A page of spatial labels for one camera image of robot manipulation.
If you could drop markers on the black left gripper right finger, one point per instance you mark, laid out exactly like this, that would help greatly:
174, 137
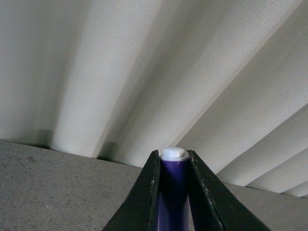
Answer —
213, 206

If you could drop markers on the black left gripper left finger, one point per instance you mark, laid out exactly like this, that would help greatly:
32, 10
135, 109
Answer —
139, 211

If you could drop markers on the purple pen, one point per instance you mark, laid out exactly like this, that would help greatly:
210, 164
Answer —
173, 197

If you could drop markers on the white pleated curtain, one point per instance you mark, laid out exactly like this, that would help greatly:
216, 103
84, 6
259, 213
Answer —
117, 79

